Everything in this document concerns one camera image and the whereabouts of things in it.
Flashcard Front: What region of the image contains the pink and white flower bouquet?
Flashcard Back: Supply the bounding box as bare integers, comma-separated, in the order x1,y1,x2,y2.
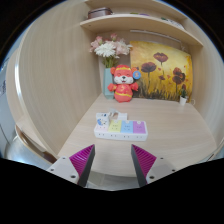
89,32,133,69

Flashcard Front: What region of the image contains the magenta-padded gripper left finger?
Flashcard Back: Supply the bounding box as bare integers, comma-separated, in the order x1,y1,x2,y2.
46,143,96,188

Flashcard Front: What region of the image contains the wooden wall shelf unit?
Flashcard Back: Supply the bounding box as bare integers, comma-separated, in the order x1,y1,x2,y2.
79,0,204,48

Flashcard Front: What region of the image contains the small plant in white pot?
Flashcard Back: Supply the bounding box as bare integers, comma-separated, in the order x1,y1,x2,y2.
178,87,189,107

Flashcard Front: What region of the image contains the white charger block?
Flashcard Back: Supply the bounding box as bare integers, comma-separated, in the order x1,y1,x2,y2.
95,112,111,128

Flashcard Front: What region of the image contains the pale teal vase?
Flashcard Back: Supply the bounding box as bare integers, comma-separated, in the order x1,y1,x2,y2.
102,67,116,100

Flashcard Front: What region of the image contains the yellow poppy painting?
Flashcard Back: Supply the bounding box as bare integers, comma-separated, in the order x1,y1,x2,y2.
129,40,194,103

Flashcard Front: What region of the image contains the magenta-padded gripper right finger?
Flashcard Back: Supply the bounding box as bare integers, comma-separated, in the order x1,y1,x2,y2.
130,143,178,188

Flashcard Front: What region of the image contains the red plush mouse toy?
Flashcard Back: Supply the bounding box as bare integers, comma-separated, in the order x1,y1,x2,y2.
107,64,142,103

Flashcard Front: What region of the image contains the small white plug adapter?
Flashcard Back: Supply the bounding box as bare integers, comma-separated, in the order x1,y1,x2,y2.
108,110,129,122

